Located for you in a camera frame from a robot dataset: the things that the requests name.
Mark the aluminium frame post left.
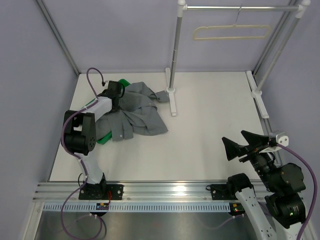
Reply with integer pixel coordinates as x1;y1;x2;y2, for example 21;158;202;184
34;0;81;77

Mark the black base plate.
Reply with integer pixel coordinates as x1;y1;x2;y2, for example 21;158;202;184
205;183;237;200
78;183;124;201

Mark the aluminium frame post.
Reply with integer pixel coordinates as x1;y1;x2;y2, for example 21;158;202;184
252;0;300;78
34;0;81;77

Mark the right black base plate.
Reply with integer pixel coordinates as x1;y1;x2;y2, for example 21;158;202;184
205;183;237;200

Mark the aluminium mounting rail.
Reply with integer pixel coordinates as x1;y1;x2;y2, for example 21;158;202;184
32;181;301;202

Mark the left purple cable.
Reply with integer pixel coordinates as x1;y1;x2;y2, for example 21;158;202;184
60;67;107;238

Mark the cream hanger with metal hook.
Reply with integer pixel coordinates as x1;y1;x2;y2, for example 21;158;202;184
192;6;272;41

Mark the grey button-up shirt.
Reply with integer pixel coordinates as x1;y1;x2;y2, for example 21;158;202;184
95;82;169;142

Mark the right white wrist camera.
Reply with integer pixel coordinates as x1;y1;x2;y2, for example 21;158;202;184
264;130;289;153

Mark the aluminium frame post right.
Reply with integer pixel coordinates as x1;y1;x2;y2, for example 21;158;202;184
252;0;300;78

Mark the white slotted cable duct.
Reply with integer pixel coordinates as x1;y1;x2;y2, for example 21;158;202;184
43;202;231;213

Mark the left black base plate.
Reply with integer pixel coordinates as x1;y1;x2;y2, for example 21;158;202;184
78;183;124;201

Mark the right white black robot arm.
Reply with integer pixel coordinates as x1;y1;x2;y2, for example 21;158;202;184
222;130;307;240

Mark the metal clothes rack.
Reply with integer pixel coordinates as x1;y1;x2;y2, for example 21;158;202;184
165;0;311;120

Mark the green plastic tray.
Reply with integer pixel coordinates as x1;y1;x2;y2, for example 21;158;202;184
82;78;132;146

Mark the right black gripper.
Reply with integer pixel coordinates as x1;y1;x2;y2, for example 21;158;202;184
222;129;279;191

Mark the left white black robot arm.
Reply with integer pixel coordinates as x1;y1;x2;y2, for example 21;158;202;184
61;81;125;200

